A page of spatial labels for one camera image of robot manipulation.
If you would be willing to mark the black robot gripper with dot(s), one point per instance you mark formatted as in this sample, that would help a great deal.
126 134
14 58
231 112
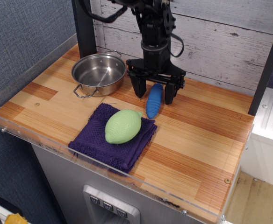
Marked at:
157 67

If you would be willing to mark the blue handled metal spoon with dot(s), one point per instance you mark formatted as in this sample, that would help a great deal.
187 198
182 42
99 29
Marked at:
154 101

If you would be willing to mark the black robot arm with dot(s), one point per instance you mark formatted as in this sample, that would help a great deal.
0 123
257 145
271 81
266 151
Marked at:
156 24

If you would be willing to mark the yellow object at corner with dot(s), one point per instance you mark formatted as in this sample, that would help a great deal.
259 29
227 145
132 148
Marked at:
15 219

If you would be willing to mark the green toy lemon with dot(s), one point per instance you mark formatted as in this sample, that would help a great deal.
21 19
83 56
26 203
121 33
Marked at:
123 126

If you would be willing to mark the stainless steel pot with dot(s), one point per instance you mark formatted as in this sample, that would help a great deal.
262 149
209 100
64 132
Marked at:
98 75

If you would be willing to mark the purple folded towel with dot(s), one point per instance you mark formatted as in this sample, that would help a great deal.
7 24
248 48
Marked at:
91 140

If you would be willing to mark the white ribbed side counter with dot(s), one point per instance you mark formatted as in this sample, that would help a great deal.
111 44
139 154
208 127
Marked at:
257 158

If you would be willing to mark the grey dispenser button panel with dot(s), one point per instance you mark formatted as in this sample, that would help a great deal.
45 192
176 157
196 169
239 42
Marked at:
106 209

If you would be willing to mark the clear acrylic table guard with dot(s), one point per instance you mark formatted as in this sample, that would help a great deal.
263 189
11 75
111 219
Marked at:
180 176

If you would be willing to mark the black left vertical post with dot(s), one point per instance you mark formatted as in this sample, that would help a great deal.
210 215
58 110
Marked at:
84 30

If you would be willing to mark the black vertical post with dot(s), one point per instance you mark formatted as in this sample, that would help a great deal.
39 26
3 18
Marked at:
84 30
262 85

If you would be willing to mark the black right vertical post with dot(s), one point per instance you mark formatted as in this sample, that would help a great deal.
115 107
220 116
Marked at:
262 85

